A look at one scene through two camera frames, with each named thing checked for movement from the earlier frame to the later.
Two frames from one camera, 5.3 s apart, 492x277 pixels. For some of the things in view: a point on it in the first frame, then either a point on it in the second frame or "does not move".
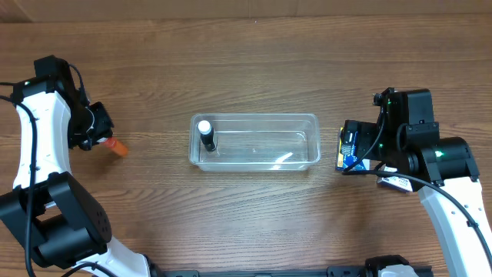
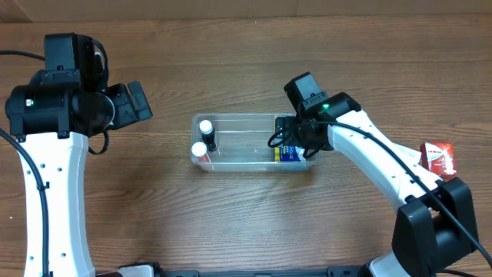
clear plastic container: [257, 141] does not move
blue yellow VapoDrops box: [347, 158] → [290, 154]
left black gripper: [104, 128] → [121, 116]
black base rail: [347, 271] does not move
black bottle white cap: [207, 135] does not move
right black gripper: [364, 131] → [284, 131]
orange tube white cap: [112, 143] → [199, 149]
